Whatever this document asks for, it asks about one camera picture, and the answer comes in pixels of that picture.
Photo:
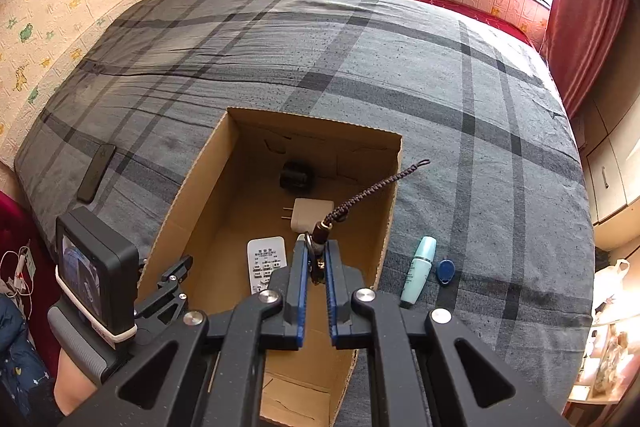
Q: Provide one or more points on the dark blue patterned clothing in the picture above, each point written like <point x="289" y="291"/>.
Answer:
<point x="20" y="357"/>

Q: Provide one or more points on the white remote control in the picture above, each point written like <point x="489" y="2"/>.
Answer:
<point x="265" y="257"/>

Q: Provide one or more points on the grey plaid blanket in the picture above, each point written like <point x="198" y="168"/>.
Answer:
<point x="350" y="57"/>

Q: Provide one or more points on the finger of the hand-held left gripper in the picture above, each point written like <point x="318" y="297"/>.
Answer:
<point x="162" y="302"/>
<point x="177" y="269"/>

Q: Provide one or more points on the white plastic bag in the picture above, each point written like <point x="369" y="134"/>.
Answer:
<point x="607" y="287"/>

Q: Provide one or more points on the black smartphone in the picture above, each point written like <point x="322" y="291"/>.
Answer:
<point x="95" y="174"/>

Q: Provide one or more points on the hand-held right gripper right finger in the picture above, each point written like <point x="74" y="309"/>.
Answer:
<point x="331" y="302"/>

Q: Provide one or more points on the teal cosmetic tube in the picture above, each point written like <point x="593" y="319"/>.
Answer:
<point x="420" y="267"/>

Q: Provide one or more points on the white charger plug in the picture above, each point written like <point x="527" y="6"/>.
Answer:
<point x="310" y="214"/>

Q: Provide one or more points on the cluttered shelf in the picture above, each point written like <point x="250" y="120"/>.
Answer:
<point x="582" y="392"/>

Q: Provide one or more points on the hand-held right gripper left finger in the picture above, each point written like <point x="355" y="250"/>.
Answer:
<point x="301" y="292"/>

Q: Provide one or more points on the black power adapter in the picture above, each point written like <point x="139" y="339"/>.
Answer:
<point x="295" y="177"/>

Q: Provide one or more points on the light wooden cabinet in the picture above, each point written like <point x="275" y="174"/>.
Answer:
<point x="615" y="167"/>

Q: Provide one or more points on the cardboard box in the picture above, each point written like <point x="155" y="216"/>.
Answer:
<point x="240" y="207"/>

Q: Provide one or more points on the red curtain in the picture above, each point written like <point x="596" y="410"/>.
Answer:
<point x="585" y="7"/>

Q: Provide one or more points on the person's left forearm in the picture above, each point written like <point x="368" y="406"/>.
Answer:
<point x="72" y="387"/>

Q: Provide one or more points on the blue key fob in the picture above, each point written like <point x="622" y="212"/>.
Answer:
<point x="445" y="271"/>

